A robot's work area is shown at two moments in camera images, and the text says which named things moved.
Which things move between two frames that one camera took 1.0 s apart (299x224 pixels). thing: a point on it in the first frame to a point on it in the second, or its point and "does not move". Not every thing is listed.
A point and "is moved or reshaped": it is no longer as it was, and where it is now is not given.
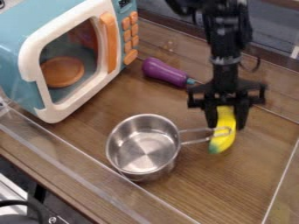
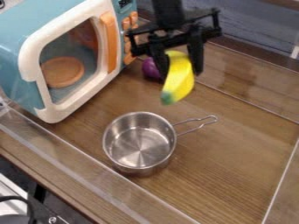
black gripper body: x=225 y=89 to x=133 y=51
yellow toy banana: x=225 y=129 to x=180 y=80
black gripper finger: x=241 y=112 to x=196 y=45
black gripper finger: x=210 y=113 to x=160 y=53
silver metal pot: x=144 y=144 is moved or reshaped
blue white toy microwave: x=62 y=51 does not move
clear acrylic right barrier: x=284 y=211 does not move
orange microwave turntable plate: x=60 y=71 does not move
